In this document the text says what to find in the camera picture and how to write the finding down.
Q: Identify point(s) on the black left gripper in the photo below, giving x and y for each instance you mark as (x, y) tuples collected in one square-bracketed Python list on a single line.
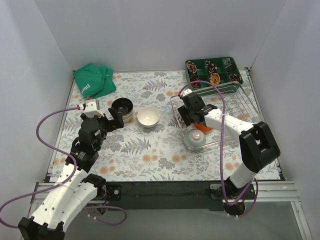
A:
[(105, 121)]

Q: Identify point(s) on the grey white gradient bowl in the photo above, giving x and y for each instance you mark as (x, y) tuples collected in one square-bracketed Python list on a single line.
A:
[(148, 117)]

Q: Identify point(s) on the pink black scrunchie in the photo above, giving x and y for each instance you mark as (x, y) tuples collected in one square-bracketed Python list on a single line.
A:
[(191, 67)]

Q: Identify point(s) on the pale green ribbed bowl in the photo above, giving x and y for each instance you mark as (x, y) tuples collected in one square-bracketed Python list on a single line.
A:
[(194, 139)]

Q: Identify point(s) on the black glossy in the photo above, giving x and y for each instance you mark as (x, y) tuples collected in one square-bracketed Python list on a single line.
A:
[(123, 105)]

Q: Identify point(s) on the orange bowl black inside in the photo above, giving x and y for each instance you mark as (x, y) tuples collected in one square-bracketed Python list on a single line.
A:
[(202, 127)]

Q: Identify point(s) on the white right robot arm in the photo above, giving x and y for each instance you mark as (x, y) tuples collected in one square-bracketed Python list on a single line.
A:
[(257, 144)]

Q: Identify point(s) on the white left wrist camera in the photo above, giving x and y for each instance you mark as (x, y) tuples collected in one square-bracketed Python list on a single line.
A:
[(91, 108)]

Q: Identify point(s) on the dark patterned scrunchie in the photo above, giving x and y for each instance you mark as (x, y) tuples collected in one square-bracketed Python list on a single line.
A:
[(235, 78)]

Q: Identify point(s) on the green compartment organizer tray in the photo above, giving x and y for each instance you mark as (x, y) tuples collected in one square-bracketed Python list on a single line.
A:
[(203, 79)]

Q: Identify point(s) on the metal wire dish rack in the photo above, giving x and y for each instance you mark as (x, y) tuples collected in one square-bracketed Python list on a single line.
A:
[(238, 109)]

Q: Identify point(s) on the beige floral bowl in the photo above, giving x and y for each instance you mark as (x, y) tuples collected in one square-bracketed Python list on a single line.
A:
[(126, 118)]

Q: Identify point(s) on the black white scrunchie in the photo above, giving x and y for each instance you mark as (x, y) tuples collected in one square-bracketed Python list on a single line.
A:
[(210, 67)]

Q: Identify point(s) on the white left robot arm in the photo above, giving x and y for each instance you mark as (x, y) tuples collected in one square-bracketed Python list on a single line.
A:
[(75, 186)]

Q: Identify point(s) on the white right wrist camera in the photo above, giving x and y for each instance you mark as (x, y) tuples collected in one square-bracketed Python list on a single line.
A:
[(184, 93)]

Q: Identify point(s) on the green folded cloth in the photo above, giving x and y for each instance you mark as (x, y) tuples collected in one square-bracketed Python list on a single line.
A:
[(94, 81)]

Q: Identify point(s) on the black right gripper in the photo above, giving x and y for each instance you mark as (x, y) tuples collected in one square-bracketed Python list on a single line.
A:
[(189, 114)]

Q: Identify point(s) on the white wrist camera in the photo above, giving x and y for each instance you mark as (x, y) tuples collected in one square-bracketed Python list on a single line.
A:
[(184, 93), (91, 108)]

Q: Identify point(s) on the floral patterned table mat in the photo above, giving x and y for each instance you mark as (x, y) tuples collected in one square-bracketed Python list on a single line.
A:
[(135, 153)]

